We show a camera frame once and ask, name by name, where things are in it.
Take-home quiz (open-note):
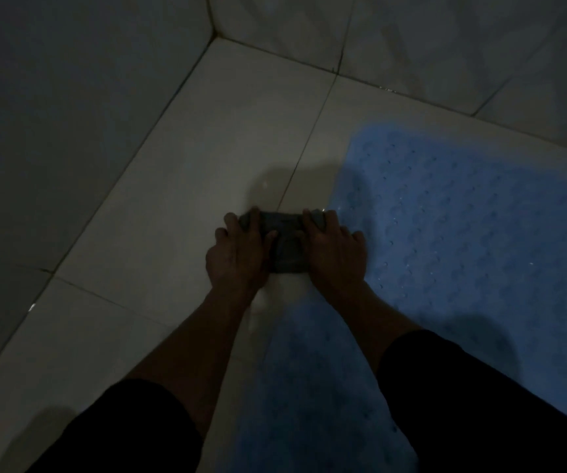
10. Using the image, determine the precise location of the person's left forearm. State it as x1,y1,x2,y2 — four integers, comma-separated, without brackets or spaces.
126,285,264,439

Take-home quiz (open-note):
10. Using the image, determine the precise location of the person's right hand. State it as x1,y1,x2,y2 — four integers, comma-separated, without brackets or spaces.
295,208,368,294

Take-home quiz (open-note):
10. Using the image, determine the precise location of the person's left hand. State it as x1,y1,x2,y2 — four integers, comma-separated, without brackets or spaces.
206,207,278,293

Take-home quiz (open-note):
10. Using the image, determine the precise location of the grey cleaning cloth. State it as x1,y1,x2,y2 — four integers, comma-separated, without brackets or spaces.
238,210,328,274

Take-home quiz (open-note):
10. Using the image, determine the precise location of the person's right forearm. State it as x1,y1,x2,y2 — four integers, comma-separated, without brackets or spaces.
315,281,424,375

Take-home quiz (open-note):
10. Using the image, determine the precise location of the blue bath mat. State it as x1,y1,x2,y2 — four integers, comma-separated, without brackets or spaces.
224,124,567,473

